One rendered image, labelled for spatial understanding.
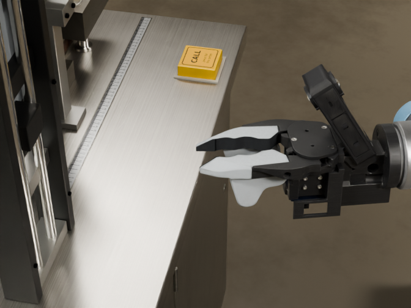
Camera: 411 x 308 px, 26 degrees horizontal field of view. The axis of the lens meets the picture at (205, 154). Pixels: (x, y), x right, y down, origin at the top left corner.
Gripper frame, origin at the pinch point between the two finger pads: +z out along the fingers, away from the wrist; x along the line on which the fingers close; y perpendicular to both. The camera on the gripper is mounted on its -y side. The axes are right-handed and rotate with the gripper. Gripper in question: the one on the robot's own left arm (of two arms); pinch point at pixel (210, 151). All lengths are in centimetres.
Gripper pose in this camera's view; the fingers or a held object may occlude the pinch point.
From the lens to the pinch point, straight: 94.8
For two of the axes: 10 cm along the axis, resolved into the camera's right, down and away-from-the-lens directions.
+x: -1.0, -5.4, 8.3
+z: -9.9, 0.7, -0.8
